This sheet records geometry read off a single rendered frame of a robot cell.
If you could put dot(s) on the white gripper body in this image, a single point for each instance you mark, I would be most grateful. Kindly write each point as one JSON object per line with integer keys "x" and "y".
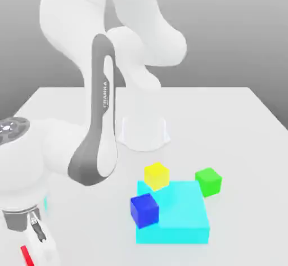
{"x": 48, "y": 251}

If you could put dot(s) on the small red cube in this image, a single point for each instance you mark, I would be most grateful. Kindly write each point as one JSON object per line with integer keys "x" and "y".
{"x": 27, "y": 255}

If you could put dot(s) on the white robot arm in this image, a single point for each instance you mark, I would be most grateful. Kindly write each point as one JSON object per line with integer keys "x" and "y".
{"x": 67, "y": 45}

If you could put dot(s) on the small blue cube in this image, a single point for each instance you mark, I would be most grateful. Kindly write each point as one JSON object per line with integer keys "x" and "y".
{"x": 144, "y": 211}

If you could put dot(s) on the small yellow cube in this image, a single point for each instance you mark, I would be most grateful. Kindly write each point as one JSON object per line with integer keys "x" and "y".
{"x": 156, "y": 176}

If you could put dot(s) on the small green cube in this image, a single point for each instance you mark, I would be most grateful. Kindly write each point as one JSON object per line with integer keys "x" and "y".
{"x": 208, "y": 181}

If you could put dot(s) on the large cyan box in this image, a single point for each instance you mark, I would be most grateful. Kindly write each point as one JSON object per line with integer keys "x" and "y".
{"x": 182, "y": 212}

